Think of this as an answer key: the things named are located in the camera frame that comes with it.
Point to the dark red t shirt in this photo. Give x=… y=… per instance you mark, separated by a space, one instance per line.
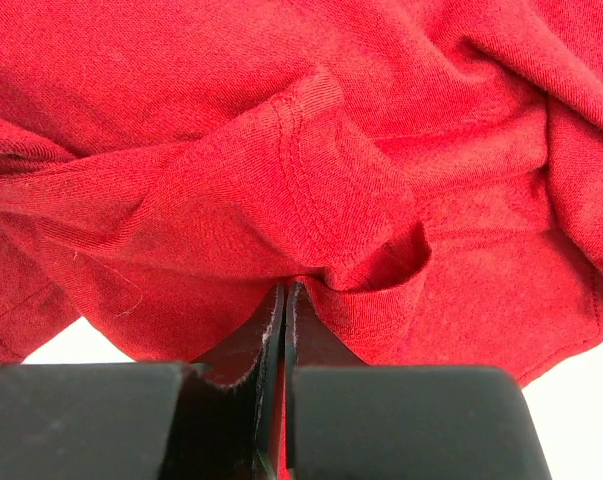
x=432 y=171

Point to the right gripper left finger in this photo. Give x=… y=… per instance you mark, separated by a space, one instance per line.
x=213 y=418

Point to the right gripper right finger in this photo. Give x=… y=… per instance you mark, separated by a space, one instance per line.
x=349 y=420

